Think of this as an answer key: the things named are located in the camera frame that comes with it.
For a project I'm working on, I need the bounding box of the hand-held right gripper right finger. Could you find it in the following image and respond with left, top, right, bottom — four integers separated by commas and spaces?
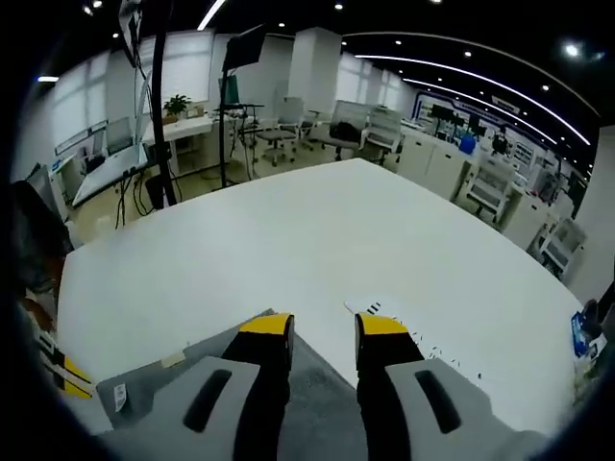
353, 311, 549, 461

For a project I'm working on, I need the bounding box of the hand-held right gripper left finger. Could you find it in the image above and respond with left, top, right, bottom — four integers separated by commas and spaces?
98, 311, 297, 461

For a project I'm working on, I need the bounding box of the grey towel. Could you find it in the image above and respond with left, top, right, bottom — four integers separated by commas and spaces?
95, 328, 367, 461

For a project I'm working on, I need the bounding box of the dark cloth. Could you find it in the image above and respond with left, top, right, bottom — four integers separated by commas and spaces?
12, 180, 74, 295

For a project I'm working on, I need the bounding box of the blue packet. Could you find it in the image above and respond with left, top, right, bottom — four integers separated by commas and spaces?
570, 310, 608, 361

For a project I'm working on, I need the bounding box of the white office chair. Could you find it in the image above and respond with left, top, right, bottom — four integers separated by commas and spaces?
257, 97, 308, 167
468, 156, 515, 218
362, 106, 406, 167
331, 99, 372, 159

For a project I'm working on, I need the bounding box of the black backpack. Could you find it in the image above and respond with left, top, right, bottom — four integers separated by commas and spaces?
331, 121, 362, 146

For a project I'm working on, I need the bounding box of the black stand pole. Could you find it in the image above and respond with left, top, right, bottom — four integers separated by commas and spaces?
150, 0, 180, 208

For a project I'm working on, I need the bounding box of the small potted plant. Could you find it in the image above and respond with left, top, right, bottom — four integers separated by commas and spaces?
162, 93, 193, 119

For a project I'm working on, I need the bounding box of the green board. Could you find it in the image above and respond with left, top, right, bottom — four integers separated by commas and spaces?
218, 76, 242, 105

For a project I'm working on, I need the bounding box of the black monitor on stand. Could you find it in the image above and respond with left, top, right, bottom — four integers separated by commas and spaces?
222, 23, 267, 74

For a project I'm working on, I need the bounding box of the large black hanging screen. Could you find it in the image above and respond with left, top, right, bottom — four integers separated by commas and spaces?
118, 0, 144, 69

